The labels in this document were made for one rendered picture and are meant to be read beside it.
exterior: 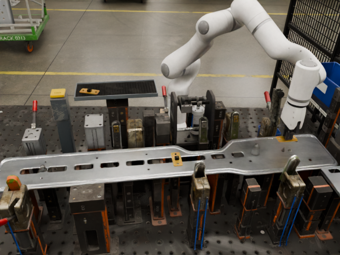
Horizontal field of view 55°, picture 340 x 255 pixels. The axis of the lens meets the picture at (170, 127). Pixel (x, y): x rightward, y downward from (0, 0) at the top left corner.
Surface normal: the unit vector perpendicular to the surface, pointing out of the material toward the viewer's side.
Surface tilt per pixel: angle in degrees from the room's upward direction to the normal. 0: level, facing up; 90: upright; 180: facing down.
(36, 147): 90
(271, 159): 0
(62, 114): 90
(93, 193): 0
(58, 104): 90
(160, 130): 90
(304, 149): 0
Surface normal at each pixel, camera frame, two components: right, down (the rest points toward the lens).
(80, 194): 0.03, -0.82
